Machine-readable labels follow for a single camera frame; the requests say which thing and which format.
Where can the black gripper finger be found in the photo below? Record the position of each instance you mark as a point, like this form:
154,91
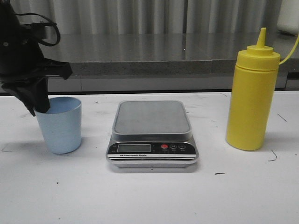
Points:
40,95
23,94

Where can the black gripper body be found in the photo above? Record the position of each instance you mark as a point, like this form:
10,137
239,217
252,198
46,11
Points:
16,74

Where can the light blue plastic cup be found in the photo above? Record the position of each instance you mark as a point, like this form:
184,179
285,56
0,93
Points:
61,124

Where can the yellow squeeze bottle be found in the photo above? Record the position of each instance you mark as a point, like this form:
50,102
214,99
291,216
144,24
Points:
255,75

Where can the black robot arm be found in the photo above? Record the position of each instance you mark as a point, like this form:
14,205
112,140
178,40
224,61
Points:
23,40

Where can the silver digital kitchen scale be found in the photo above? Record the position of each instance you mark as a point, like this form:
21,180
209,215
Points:
152,134

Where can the white appliance on counter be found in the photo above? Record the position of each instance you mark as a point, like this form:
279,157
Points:
288,18

